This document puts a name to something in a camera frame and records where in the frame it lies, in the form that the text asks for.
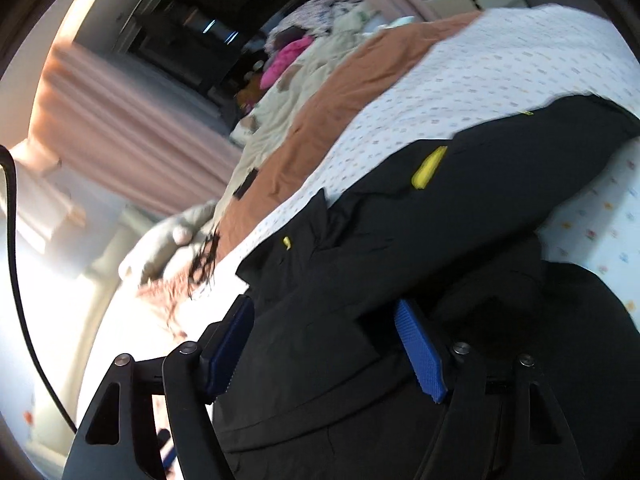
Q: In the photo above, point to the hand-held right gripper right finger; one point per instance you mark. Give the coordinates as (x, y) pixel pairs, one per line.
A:
(420, 355)

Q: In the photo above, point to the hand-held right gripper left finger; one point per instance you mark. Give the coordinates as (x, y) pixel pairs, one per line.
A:
(231, 345)

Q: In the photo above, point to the black jacket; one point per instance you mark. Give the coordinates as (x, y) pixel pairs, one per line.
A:
(400, 235)

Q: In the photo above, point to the pile of floral clothes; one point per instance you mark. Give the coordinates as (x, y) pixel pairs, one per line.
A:
(320, 10)

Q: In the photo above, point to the white plush toy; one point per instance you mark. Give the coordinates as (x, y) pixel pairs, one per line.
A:
(160, 245)

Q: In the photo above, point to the brown blanket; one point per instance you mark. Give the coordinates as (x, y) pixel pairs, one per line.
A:
(350, 95)

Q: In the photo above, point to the white patterned blanket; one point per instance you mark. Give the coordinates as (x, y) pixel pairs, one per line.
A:
(480, 75)

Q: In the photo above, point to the pink garment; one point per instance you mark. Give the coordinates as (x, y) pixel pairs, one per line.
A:
(285, 57)

